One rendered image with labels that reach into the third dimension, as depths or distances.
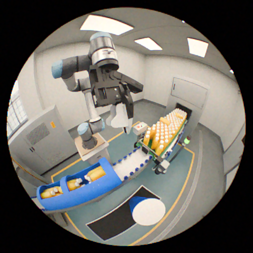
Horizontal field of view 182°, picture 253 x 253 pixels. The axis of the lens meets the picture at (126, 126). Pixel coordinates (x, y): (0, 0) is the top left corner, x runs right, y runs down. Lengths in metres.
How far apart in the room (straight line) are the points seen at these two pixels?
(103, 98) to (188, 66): 4.73
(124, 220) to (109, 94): 1.73
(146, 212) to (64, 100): 3.18
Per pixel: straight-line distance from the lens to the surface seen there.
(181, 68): 4.78
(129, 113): 0.19
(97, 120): 0.68
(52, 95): 2.95
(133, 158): 0.94
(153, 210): 0.77
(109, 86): 0.18
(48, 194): 0.90
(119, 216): 1.68
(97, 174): 0.62
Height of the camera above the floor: 1.75
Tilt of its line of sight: 38 degrees down
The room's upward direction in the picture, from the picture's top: straight up
